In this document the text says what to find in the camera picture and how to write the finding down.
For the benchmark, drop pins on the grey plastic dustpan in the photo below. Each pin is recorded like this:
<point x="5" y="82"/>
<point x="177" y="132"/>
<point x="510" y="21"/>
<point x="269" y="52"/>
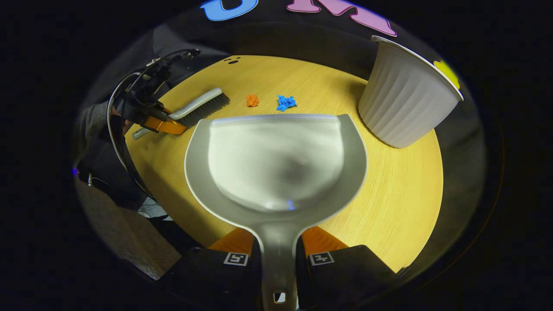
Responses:
<point x="276" y="172"/>

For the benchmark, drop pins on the white ribbed garbage bin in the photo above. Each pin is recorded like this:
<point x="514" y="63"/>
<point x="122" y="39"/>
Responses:
<point x="402" y="99"/>

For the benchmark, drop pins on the wooden desktop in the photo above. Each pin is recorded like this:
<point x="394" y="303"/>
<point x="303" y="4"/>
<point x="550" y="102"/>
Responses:
<point x="389" y="194"/>

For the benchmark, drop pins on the orange paper scrap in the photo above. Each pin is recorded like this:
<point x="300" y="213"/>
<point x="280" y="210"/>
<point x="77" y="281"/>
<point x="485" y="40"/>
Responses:
<point x="252" y="100"/>

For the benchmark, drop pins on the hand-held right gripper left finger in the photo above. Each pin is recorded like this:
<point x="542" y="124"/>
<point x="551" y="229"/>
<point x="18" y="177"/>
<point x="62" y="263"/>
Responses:
<point x="207" y="276"/>

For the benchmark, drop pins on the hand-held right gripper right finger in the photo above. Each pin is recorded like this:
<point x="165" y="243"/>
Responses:
<point x="341" y="280"/>

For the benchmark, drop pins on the blue paper scrap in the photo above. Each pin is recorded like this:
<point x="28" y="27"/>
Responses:
<point x="286" y="103"/>

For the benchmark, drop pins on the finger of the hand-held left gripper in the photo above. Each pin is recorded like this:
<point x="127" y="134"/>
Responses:
<point x="166" y="126"/>
<point x="164" y="110"/>

